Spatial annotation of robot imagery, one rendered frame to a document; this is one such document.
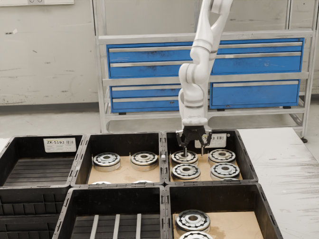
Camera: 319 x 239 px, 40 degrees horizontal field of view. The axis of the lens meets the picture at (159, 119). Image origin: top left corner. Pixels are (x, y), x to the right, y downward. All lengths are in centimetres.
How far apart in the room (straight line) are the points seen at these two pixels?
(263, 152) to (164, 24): 237
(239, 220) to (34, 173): 79
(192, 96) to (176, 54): 186
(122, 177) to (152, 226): 32
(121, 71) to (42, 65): 119
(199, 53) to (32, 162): 79
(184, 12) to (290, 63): 117
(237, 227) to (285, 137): 97
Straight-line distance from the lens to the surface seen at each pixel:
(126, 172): 166
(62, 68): 440
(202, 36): 160
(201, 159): 174
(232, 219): 142
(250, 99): 361
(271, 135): 228
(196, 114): 158
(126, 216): 144
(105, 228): 140
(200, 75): 153
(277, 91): 365
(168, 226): 122
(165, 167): 149
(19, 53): 445
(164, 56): 341
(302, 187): 187
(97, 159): 172
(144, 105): 353
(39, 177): 171
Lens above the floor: 166
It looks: 23 degrees down
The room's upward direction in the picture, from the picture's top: 2 degrees counter-clockwise
